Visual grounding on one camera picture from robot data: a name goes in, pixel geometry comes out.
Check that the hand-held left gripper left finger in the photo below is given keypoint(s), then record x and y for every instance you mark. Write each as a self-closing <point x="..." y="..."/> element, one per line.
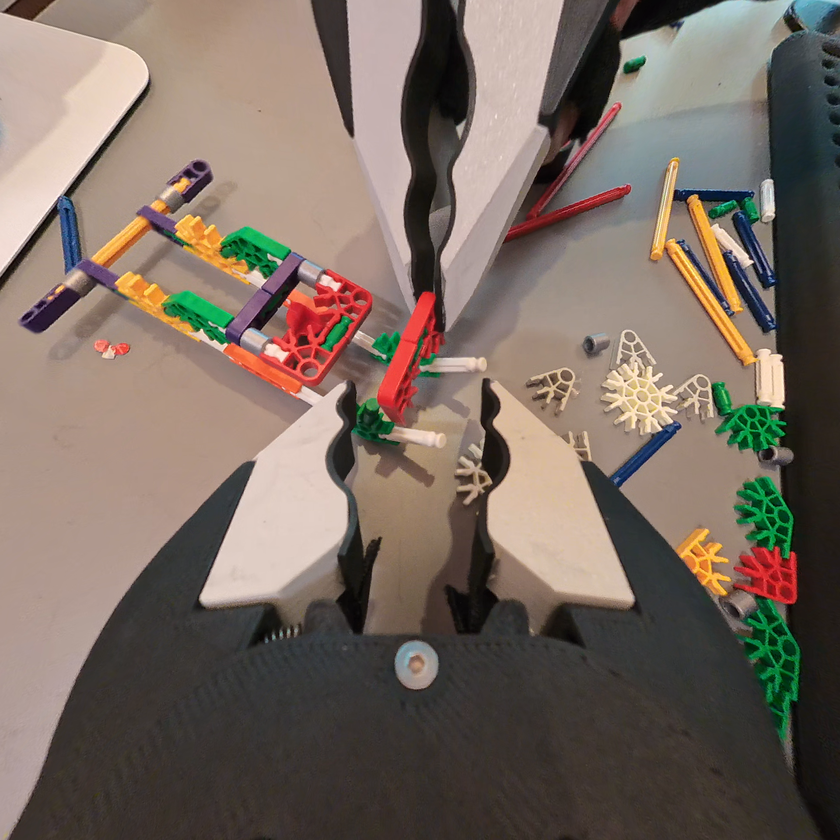
<point x="275" y="525"/>

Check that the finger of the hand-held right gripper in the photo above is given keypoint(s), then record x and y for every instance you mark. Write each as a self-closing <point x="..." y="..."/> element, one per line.
<point x="505" y="98"/>
<point x="380" y="98"/>

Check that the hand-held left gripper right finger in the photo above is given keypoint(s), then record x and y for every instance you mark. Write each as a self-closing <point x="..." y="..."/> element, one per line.
<point x="558" y="525"/>

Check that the yellow fan connector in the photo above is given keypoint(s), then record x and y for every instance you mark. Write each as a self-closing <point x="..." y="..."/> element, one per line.
<point x="703" y="558"/>

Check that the purple rod-end connector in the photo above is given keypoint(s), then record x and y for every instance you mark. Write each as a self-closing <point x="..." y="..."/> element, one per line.
<point x="46" y="308"/>
<point x="193" y="177"/>

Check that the grey cylindrical spacer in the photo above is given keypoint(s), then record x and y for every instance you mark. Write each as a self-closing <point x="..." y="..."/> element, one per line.
<point x="79" y="282"/>
<point x="738" y="604"/>
<point x="775" y="455"/>
<point x="172" y="197"/>
<point x="596" y="342"/>

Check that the multicoloured toy frame assembly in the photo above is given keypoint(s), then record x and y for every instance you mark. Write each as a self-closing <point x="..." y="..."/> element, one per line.
<point x="253" y="243"/>

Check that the yellow plastic rod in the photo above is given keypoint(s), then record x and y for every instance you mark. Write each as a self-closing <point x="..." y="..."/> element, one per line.
<point x="124" y="236"/>
<point x="715" y="253"/>
<point x="709" y="302"/>
<point x="664" y="210"/>

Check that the short green rod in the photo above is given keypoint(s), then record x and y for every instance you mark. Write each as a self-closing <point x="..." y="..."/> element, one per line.
<point x="722" y="210"/>
<point x="750" y="210"/>
<point x="720" y="397"/>
<point x="633" y="64"/>

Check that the person's right forearm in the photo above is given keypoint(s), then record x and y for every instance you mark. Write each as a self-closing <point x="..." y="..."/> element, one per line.
<point x="663" y="13"/>

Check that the person's right hand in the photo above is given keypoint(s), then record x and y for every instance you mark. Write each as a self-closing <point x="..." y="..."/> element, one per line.
<point x="563" y="134"/>

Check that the light grey connector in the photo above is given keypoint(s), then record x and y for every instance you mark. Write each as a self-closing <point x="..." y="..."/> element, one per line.
<point x="695" y="394"/>
<point x="579" y="445"/>
<point x="633" y="348"/>
<point x="554" y="387"/>

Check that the white snowflake connector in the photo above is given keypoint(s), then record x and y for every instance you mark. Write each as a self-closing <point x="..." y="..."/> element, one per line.
<point x="472" y="476"/>
<point x="638" y="397"/>

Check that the green fan connector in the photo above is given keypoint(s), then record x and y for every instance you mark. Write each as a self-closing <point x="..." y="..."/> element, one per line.
<point x="764" y="515"/>
<point x="751" y="425"/>
<point x="774" y="646"/>
<point x="781" y="712"/>

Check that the small red plastic scrap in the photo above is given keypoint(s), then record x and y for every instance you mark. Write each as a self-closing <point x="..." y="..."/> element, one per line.
<point x="111" y="349"/>

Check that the short white rod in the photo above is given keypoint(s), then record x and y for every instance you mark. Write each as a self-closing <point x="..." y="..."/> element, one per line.
<point x="732" y="246"/>
<point x="761" y="377"/>
<point x="776" y="379"/>
<point x="766" y="200"/>

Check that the white tray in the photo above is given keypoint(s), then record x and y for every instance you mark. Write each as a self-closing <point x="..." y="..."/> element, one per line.
<point x="59" y="118"/>

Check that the black perforated foam strip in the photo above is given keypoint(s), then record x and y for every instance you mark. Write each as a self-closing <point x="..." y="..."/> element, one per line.
<point x="807" y="394"/>

